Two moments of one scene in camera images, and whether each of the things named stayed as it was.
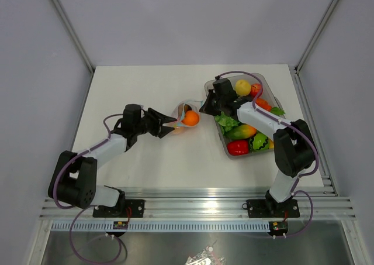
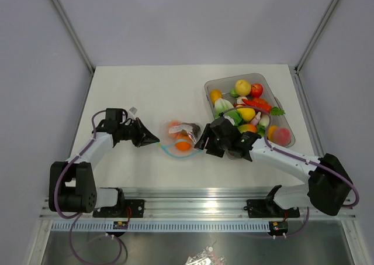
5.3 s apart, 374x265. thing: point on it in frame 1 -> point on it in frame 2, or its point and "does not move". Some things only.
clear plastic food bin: (241, 139) does not move
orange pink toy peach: (180, 130) -> (172, 123)
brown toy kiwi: (187, 107) -> (196, 128)
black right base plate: (273, 209) does not move
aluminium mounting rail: (213, 204) does not move
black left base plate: (125, 208) does not move
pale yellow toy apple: (243, 88) does not move
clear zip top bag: (187, 113) -> (178, 139)
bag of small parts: (206, 256) does not move
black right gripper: (207, 108) -> (208, 132)
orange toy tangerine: (191, 118) -> (183, 143)
